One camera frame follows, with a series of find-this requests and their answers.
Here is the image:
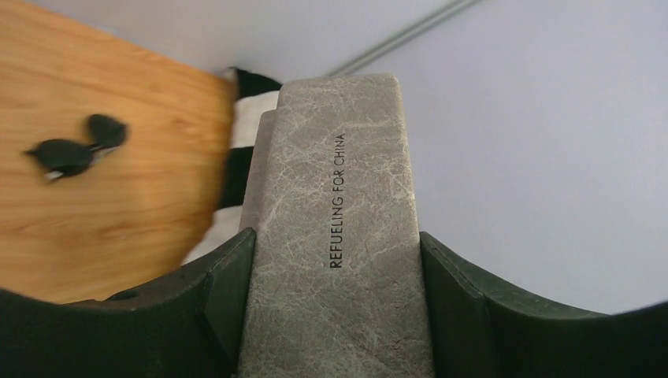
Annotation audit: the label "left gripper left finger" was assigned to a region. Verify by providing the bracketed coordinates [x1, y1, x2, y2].
[1, 228, 256, 377]

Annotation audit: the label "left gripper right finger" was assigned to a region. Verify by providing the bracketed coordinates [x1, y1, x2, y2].
[420, 232, 667, 377]

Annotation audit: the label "grey glasses case green lining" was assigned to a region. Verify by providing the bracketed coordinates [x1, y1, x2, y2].
[238, 74, 434, 377]

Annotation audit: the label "black sunglasses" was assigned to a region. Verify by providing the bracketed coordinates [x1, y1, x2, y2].
[23, 113, 130, 183]

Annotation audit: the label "black white checkered blanket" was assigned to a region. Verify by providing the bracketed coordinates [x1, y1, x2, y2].
[181, 66, 282, 265]

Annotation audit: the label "right aluminium frame post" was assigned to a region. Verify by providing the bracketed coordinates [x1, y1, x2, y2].
[325, 0, 481, 76]

